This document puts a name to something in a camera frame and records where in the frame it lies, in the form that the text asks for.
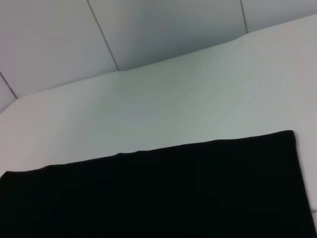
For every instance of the black t-shirt with FREE print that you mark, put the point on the black t-shirt with FREE print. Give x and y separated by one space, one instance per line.
161 193

